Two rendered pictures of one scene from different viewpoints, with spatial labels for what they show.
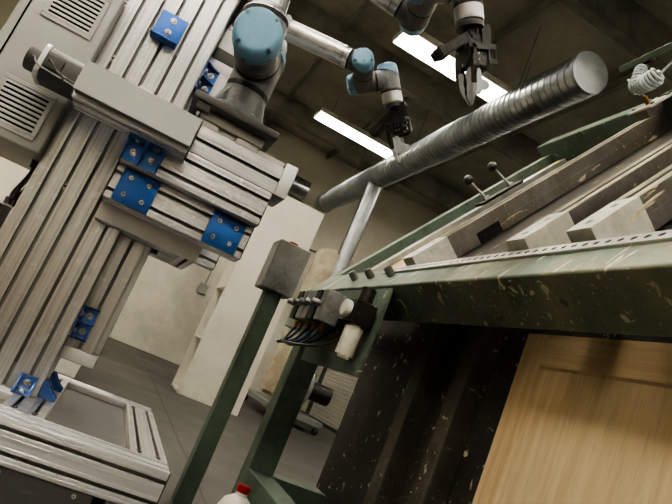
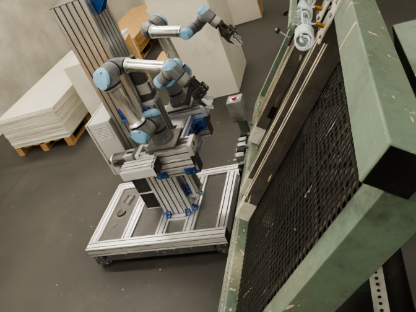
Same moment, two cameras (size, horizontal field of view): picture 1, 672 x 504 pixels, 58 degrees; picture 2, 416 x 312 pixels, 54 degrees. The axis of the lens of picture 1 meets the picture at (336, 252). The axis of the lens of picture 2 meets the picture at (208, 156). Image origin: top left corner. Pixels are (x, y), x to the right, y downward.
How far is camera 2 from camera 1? 234 cm
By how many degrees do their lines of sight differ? 59
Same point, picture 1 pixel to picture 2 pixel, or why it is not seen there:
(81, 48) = (116, 141)
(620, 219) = (242, 210)
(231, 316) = not seen: outside the picture
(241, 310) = not seen: outside the picture
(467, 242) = (265, 122)
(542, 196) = (285, 82)
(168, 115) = (145, 173)
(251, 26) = (136, 138)
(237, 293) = not seen: outside the picture
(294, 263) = (237, 109)
